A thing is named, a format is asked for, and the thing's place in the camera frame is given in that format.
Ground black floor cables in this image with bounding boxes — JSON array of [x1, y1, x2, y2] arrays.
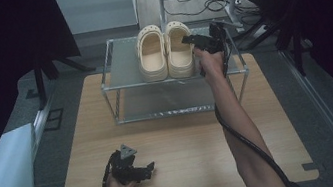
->
[[162, 0, 262, 31]]

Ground left hand-held gripper cable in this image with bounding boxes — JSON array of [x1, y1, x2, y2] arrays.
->
[[93, 152, 124, 187]]

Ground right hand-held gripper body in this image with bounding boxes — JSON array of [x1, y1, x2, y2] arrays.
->
[[194, 18, 232, 57]]

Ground cream clog shoe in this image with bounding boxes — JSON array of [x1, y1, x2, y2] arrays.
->
[[132, 22, 172, 85], [160, 18, 200, 82]]

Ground white cabinet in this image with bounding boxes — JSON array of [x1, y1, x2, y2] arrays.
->
[[53, 0, 141, 38]]

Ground black stand legs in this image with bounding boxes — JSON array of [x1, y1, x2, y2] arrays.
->
[[229, 8, 310, 88], [29, 46, 103, 112]]

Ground black floor hatch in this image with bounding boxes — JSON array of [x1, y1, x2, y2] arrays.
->
[[41, 107, 68, 133]]

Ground metal shoe rack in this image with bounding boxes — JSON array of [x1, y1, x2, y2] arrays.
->
[[93, 18, 255, 128]]

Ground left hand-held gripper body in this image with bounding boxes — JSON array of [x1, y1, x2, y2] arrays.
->
[[105, 140, 150, 187]]

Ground metal floor rail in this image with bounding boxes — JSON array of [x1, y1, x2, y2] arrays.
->
[[278, 41, 333, 187], [22, 93, 65, 160]]

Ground person's right hand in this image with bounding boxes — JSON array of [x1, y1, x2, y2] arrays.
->
[[192, 42, 229, 85]]

